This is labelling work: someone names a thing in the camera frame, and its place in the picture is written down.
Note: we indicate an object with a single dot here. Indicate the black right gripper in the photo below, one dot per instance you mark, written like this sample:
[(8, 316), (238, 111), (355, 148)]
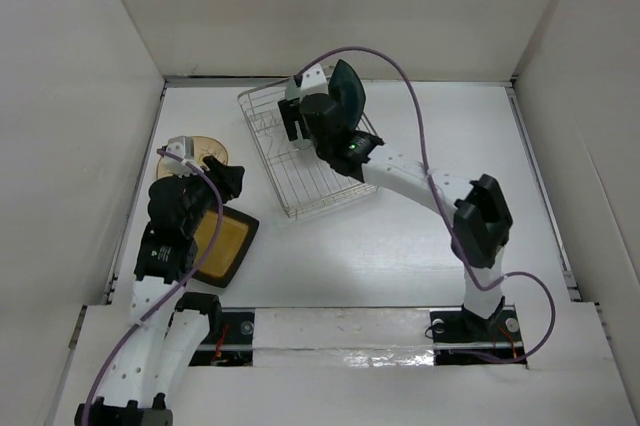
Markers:
[(291, 114)]

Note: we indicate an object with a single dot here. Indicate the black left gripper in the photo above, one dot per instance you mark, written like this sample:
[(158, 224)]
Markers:
[(227, 177)]

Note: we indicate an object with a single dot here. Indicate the beige plate with orange leaves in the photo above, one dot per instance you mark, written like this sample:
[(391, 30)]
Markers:
[(203, 147)]

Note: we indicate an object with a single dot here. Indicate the dark teal square plate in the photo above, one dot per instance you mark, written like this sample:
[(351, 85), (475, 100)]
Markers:
[(346, 88)]

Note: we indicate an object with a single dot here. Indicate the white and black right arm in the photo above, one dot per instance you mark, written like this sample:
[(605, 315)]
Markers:
[(474, 211)]

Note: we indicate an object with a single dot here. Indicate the brown square plate black rim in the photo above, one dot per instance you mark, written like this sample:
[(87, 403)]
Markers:
[(238, 231)]

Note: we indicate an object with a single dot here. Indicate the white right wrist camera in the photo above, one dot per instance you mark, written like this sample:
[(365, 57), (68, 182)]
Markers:
[(312, 81)]

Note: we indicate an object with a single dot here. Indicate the metal rail at table front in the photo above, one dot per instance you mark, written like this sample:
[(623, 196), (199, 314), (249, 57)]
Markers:
[(339, 340)]

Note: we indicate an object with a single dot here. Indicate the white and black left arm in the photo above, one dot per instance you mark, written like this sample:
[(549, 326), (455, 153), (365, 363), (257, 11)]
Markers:
[(166, 323)]

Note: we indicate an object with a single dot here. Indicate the metal wire dish rack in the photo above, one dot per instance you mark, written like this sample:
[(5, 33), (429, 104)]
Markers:
[(303, 183)]

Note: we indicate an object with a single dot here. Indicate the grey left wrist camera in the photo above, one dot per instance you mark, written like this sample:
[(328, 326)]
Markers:
[(181, 149)]

